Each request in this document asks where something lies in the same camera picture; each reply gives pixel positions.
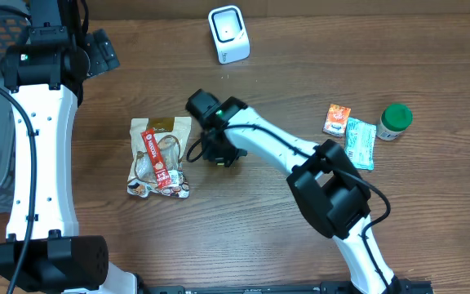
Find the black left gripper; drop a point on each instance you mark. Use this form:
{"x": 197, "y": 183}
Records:
{"x": 101, "y": 57}

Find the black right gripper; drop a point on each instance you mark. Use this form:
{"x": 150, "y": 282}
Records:
{"x": 212, "y": 153}

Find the beige PanTree snack pouch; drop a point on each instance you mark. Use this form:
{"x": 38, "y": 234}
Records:
{"x": 171, "y": 135}

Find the red Nescafe coffee stick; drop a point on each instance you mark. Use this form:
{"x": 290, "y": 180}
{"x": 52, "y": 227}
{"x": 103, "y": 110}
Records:
{"x": 162, "y": 175}

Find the orange snack box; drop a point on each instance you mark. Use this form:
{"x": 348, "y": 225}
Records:
{"x": 336, "y": 120}

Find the teal tissue pack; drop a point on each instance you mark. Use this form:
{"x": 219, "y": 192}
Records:
{"x": 360, "y": 143}

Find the green lid jar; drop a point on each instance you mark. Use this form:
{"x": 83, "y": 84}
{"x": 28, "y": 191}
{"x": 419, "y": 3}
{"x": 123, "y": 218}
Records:
{"x": 395, "y": 119}

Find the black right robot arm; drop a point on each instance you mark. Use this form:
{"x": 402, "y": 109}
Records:
{"x": 329, "y": 191}

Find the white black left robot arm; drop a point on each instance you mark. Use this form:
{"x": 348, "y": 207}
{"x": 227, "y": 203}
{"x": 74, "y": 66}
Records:
{"x": 43, "y": 80}

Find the white barcode scanner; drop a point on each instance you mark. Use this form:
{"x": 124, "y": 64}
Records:
{"x": 229, "y": 34}

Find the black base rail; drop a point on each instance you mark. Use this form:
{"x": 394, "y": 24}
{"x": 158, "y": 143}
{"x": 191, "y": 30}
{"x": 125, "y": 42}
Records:
{"x": 405, "y": 286}

